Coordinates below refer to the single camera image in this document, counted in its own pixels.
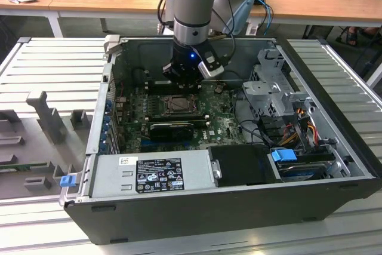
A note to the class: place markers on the CPU with silver top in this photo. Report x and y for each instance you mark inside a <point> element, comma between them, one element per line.
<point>182,104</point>

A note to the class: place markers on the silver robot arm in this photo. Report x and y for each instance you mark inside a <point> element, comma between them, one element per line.
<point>191,7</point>

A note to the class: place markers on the CPU socket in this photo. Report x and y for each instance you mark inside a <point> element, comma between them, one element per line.
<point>179,113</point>

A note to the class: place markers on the blue expansion slot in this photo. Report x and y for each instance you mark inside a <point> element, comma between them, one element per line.
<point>146,143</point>

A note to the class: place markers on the round coin battery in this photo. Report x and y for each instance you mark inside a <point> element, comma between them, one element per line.
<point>218,88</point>

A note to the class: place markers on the black graphics card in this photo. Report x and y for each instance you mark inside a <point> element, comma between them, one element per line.
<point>170,132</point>

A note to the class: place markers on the green motherboard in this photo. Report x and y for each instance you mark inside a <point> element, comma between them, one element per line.
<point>221,123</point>

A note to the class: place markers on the silver metal drive cage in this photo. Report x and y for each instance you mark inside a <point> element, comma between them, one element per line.
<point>268,96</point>

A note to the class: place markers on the grey power supply with label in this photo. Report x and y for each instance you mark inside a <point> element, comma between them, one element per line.
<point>107,174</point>

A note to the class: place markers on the black PC case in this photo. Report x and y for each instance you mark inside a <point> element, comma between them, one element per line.
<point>209,216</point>

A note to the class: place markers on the hard disk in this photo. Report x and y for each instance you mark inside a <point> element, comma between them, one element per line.
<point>301,171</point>

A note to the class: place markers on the blue case latch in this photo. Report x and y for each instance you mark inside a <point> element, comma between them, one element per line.
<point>67,181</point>

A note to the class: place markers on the grey parts rack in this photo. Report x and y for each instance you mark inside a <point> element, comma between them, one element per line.
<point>35,144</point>

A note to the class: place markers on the person foot in sandal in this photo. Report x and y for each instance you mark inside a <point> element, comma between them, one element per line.
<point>352,38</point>

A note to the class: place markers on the short wooden desk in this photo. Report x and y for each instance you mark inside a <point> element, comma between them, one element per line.
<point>24,5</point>

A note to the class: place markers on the green RAM stick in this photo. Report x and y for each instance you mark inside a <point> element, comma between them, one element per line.
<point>24,166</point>

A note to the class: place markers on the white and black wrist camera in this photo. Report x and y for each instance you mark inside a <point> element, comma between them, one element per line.
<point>210,65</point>

